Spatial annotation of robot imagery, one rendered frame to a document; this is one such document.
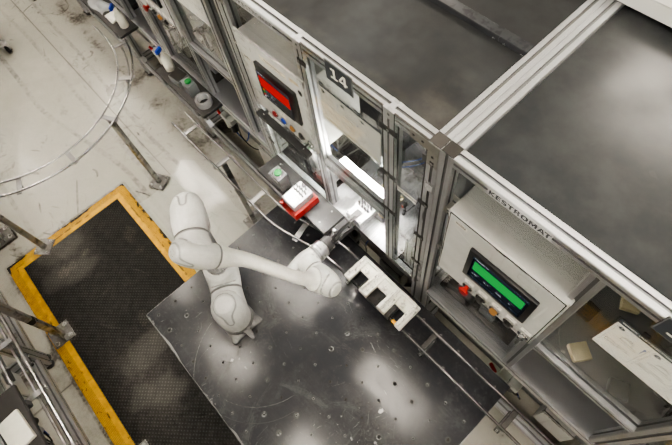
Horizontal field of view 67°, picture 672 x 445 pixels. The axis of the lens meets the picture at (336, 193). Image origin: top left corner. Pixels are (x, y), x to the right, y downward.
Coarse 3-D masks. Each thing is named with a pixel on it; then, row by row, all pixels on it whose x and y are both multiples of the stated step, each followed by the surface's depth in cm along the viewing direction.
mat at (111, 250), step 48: (96, 240) 363; (144, 240) 359; (48, 288) 348; (96, 288) 345; (144, 288) 341; (48, 336) 332; (96, 336) 328; (144, 336) 325; (96, 384) 313; (144, 384) 311; (192, 384) 308; (144, 432) 297; (192, 432) 295
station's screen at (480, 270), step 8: (472, 264) 161; (480, 264) 157; (472, 272) 166; (480, 272) 161; (488, 272) 156; (480, 280) 165; (488, 280) 160; (496, 280) 155; (488, 288) 164; (496, 288) 159; (504, 288) 155; (496, 296) 164; (504, 296) 159; (512, 296) 154; (520, 296) 150; (504, 304) 163; (512, 304) 158; (520, 304) 153; (528, 304) 149; (512, 312) 162; (520, 312) 157
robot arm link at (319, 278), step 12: (228, 252) 197; (240, 252) 203; (228, 264) 198; (240, 264) 202; (252, 264) 204; (264, 264) 205; (276, 264) 207; (276, 276) 207; (288, 276) 206; (300, 276) 208; (312, 276) 211; (324, 276) 212; (336, 276) 214; (312, 288) 212; (324, 288) 211; (336, 288) 212
